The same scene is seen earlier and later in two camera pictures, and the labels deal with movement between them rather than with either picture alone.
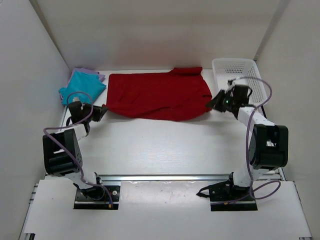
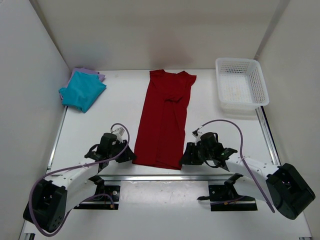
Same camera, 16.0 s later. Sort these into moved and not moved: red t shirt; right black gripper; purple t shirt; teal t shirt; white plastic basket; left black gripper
Moved: right black gripper; red t shirt; left black gripper
Not moved: purple t shirt; white plastic basket; teal t shirt
